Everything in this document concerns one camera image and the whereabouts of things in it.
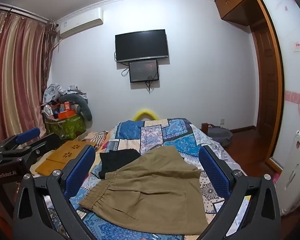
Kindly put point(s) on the striped pink curtain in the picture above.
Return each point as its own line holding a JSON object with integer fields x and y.
{"x": 15, "y": 67}

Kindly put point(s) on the grey curved pillow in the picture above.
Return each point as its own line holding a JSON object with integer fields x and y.
{"x": 85, "y": 110}

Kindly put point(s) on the brown wooden door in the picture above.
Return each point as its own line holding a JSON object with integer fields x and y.
{"x": 265, "y": 80}

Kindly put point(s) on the black wall television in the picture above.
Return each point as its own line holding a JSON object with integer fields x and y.
{"x": 141, "y": 45}

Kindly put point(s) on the wooden lap desk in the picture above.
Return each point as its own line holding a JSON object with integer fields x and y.
{"x": 70, "y": 152}

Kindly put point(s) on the white air conditioner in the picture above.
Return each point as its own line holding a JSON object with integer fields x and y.
{"x": 82, "y": 21}

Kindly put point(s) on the white appliance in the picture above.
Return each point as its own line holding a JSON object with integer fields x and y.
{"x": 295, "y": 170}

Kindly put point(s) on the small black monitor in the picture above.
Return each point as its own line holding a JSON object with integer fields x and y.
{"x": 143, "y": 70}

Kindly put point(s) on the white wardrobe sliding door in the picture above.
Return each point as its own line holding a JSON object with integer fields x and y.
{"x": 285, "y": 80}

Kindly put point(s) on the pink patterned blanket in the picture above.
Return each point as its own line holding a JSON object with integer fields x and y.
{"x": 95, "y": 137}

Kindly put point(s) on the white wall socket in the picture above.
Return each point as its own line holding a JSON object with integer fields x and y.
{"x": 222, "y": 121}

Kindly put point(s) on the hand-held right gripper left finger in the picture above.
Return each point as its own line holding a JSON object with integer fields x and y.
{"x": 81, "y": 170}

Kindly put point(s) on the khaki pants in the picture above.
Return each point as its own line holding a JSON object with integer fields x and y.
{"x": 152, "y": 180}

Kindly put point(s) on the grey bag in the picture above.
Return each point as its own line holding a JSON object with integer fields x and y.
{"x": 220, "y": 135}

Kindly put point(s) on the small red sticker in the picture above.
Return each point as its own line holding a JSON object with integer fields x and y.
{"x": 298, "y": 46}

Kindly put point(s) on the orange box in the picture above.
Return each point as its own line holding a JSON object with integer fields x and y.
{"x": 66, "y": 115}

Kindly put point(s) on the curtain rail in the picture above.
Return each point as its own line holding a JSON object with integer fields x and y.
{"x": 25, "y": 11}

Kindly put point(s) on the pile of grey clothes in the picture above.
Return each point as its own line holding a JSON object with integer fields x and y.
{"x": 55, "y": 91}

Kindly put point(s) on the green storage bag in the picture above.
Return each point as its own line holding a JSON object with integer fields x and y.
{"x": 67, "y": 127}

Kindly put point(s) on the wooden overhead cabinet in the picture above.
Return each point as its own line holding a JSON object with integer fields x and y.
{"x": 232, "y": 2}

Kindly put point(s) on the blue patchwork bedspread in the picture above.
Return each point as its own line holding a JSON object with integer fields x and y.
{"x": 165, "y": 135}

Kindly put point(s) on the yellow curved object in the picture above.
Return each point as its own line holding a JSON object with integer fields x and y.
{"x": 137, "y": 113}

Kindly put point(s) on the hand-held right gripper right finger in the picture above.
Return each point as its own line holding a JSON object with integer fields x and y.
{"x": 215, "y": 172}

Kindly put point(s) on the black cloth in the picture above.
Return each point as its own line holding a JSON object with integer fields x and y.
{"x": 115, "y": 160}

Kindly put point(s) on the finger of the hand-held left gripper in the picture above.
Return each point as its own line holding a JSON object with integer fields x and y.
{"x": 42, "y": 145}
{"x": 27, "y": 134}

